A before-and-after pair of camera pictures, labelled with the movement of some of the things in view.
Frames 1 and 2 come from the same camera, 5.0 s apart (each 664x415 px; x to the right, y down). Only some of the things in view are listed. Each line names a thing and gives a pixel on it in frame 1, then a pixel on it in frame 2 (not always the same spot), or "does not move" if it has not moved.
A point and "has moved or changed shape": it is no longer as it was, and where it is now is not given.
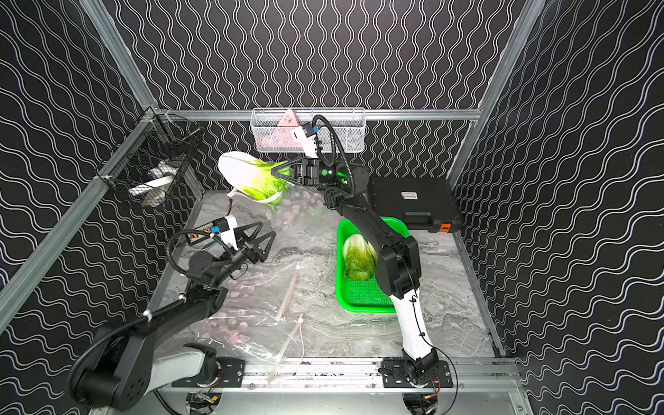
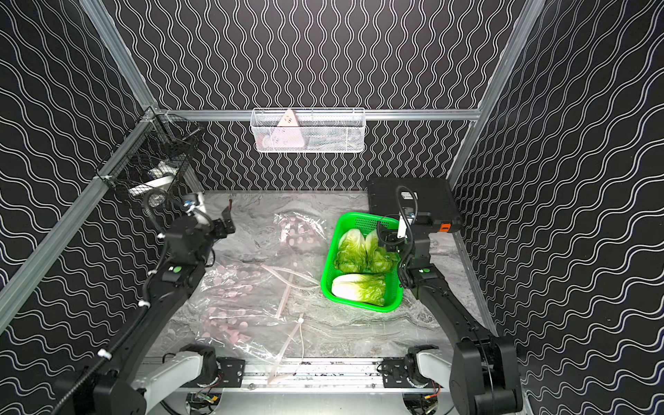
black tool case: [425, 203] does not move
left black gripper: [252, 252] → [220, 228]
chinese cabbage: [252, 177] → [363, 287]
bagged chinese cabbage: [301, 208] → [299, 233]
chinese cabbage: [359, 258] has moved or changed shape
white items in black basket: [158, 181] does not move
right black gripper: [309, 174] → [393, 238]
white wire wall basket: [272, 126] does not move
